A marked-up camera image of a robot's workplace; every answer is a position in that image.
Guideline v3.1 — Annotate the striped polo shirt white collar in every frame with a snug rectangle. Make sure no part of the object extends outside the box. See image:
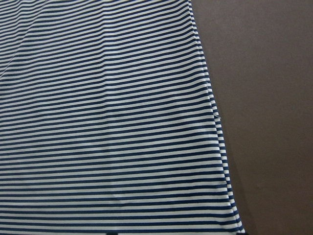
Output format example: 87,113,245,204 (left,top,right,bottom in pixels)
0,0,245,235

